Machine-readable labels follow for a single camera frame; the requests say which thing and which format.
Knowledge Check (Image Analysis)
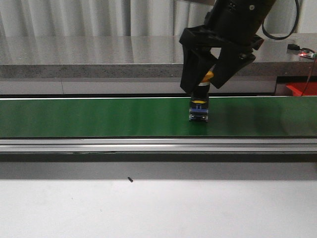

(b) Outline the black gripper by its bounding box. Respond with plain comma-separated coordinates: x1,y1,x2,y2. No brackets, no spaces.
179,0,275,94

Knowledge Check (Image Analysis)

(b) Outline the yellow mushroom push button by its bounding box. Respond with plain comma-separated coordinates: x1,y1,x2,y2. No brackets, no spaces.
189,71,213,122

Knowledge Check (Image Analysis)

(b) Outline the grey stone bench right slab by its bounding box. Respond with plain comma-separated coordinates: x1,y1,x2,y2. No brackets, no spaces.
186,33,317,78

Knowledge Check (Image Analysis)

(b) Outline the grey stone bench slab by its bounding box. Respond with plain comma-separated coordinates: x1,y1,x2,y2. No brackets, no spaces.
0,36,183,78
186,33,317,78

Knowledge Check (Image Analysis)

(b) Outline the green conveyor belt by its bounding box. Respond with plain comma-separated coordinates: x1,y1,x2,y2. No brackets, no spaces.
0,97,317,138

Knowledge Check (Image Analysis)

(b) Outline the black connector plug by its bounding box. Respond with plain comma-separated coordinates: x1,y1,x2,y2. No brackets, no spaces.
287,44,301,51

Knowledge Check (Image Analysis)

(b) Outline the red plastic bin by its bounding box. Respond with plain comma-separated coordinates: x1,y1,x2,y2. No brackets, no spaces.
286,82,317,96

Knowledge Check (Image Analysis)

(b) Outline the small lit circuit board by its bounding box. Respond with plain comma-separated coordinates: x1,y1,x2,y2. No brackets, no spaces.
299,50,317,59

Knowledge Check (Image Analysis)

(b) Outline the grey stone bench left slab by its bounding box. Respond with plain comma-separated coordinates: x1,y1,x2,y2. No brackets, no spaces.
0,36,183,78

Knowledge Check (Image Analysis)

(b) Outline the grey pleated curtain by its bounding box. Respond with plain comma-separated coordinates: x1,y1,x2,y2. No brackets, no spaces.
0,0,317,38

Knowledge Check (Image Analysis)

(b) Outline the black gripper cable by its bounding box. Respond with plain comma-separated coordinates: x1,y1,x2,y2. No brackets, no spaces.
262,0,301,40

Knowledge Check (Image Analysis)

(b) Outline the aluminium conveyor frame rail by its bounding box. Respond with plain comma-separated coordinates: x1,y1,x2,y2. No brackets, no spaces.
0,137,317,153

